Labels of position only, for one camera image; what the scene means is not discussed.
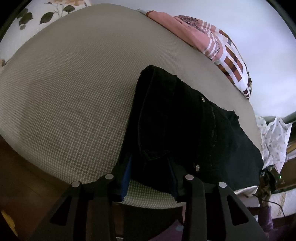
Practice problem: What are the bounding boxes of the yellow object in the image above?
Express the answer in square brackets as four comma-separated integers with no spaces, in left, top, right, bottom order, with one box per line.
[2,210,18,235]

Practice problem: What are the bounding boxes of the black cable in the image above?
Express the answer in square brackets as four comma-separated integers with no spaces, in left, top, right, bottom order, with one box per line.
[252,193,287,217]

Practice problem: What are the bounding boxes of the white floral cloth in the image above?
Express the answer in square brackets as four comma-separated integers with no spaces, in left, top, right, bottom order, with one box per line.
[0,0,93,67]

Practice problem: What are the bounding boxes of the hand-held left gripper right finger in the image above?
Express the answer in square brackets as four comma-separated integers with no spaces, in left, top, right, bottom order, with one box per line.
[168,159,269,241]

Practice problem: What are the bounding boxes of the pink striped quilt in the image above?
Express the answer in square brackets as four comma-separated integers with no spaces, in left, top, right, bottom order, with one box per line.
[136,9,253,100]

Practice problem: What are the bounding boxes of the white dotted cloth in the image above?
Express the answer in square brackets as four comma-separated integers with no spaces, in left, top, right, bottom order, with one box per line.
[255,115,293,173]

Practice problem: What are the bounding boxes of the beige houndstooth mattress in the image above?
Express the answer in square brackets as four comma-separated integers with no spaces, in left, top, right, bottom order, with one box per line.
[0,3,263,205]

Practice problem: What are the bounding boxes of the black pants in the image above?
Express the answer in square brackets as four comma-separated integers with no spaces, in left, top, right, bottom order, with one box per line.
[115,65,264,202]

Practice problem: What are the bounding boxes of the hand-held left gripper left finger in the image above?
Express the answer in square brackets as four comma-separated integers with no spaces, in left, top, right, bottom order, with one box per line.
[30,155,133,241]

